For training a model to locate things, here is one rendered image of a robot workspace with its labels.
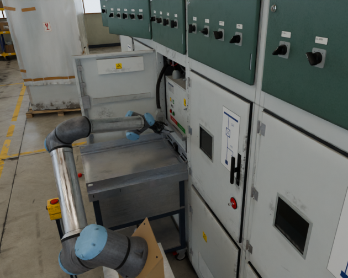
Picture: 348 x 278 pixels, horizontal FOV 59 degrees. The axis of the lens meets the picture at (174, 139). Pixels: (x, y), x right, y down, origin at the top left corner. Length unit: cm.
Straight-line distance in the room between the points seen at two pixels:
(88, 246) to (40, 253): 166
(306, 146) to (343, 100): 20
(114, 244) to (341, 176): 92
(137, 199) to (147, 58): 108
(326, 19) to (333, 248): 64
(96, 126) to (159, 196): 75
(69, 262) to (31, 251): 154
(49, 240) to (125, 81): 159
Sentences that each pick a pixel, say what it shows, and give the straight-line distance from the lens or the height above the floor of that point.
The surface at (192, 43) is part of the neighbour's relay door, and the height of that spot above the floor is 173.
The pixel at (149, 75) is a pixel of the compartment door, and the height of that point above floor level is 138.
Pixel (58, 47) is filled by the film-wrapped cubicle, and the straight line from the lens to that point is 567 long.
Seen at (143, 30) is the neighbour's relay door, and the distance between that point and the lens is 254.
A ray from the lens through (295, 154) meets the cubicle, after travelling 106.
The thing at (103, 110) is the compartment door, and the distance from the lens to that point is 255.
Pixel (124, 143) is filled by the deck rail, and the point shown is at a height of 87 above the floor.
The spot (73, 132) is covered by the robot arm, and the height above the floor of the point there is 136.
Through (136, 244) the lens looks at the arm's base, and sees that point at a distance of 147.
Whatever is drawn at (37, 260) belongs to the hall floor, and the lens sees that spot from 297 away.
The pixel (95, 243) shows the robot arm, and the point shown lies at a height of 107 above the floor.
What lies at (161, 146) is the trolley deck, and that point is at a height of 85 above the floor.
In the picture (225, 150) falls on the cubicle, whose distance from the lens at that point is 149.
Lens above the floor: 199
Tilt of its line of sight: 26 degrees down
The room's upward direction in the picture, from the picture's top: 2 degrees counter-clockwise
